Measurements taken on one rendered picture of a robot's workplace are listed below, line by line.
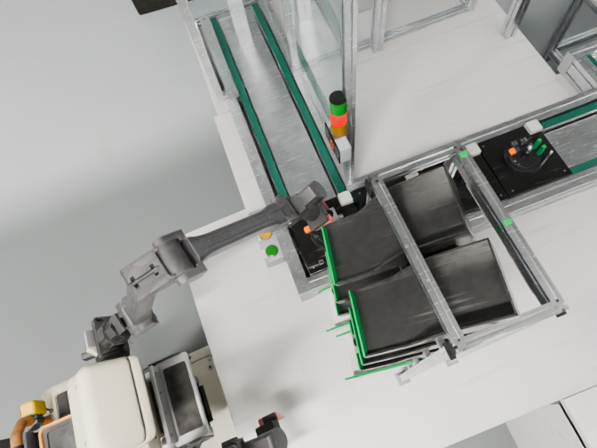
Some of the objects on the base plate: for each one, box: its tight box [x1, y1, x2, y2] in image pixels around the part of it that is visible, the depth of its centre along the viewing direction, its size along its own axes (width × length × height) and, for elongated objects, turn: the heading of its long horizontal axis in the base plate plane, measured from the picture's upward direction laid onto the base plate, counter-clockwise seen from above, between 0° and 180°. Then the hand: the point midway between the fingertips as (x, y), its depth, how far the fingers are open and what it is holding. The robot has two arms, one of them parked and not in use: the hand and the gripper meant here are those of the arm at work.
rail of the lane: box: [227, 98, 314, 302], centre depth 167 cm, size 6×89×11 cm, turn 23°
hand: (329, 215), depth 139 cm, fingers closed on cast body, 4 cm apart
